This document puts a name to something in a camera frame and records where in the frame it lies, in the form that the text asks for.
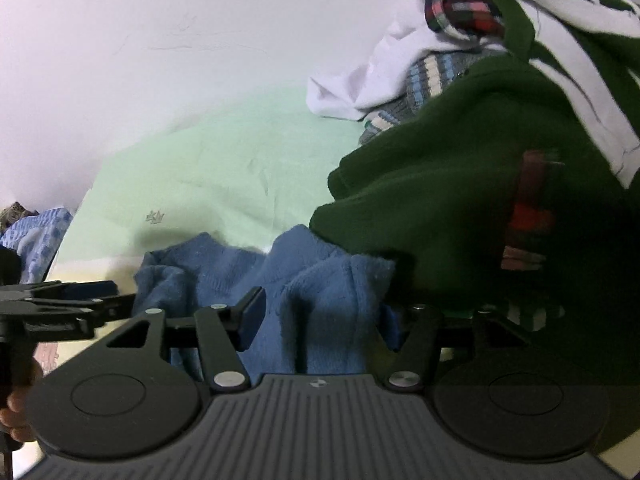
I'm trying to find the grey blue striped knit garment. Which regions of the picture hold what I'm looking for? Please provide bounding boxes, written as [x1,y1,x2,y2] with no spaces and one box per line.
[360,47,507,147]

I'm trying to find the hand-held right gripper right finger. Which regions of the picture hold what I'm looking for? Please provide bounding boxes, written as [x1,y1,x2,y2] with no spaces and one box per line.
[384,305,531,393]

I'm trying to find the pastel printed bed sheet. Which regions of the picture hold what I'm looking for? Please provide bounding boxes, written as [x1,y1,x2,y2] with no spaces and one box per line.
[42,85,640,466]

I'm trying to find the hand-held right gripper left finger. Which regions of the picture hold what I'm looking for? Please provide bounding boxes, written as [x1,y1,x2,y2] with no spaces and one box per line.
[107,286,267,393]

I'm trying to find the white garment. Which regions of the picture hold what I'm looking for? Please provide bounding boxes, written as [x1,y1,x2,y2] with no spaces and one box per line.
[306,20,451,122]

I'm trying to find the green white-striped sweater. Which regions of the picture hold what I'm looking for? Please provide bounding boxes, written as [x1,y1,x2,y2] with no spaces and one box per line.
[310,0,640,343]

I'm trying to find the red plaid shirt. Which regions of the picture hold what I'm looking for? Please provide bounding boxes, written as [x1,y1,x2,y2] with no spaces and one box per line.
[424,0,507,42]

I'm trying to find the person's left hand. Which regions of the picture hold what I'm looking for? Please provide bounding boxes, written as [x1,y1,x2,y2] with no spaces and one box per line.
[0,362,43,443]

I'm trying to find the blue sweater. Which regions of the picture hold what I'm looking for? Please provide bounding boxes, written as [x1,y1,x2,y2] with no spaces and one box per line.
[134,224,402,376]

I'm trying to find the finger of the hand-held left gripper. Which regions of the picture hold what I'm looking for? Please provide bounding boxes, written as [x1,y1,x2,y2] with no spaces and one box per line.
[75,294,137,325]
[22,281,119,305]

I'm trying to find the blue checkered cloth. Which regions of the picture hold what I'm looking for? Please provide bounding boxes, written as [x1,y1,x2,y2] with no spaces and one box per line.
[0,207,75,285]

